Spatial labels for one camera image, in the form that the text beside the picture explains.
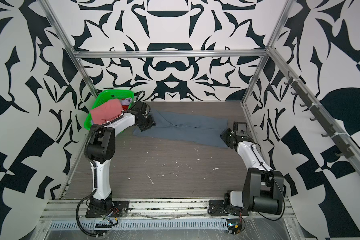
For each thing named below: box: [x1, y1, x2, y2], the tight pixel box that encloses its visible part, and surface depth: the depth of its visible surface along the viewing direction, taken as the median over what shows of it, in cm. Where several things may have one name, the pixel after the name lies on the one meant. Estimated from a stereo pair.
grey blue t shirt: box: [132, 109, 229, 148], surface depth 107 cm
